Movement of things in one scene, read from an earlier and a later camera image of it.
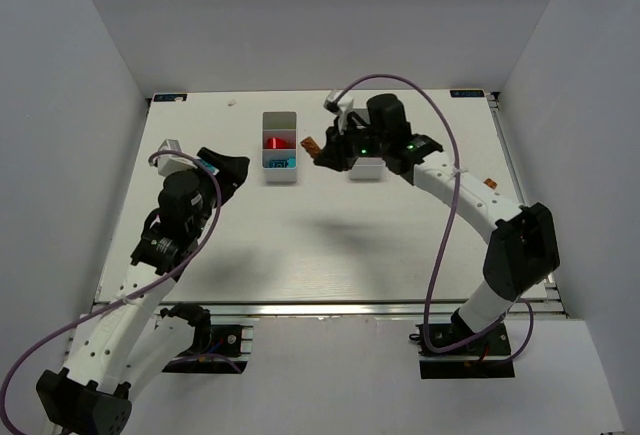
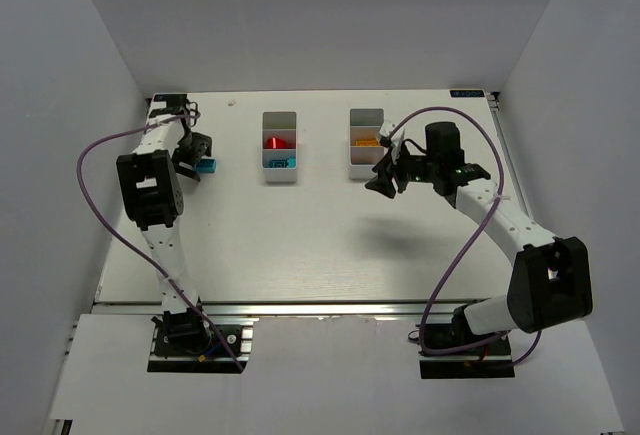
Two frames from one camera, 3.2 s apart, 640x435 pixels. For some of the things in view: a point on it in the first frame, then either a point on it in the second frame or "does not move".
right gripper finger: x=341 y=154 to x=382 y=183
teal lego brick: x=210 y=167 does not move
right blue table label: x=466 y=93 does not move
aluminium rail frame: x=334 y=309 does not move
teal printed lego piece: x=278 y=163 does not move
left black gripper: x=216 y=171 to x=189 y=161
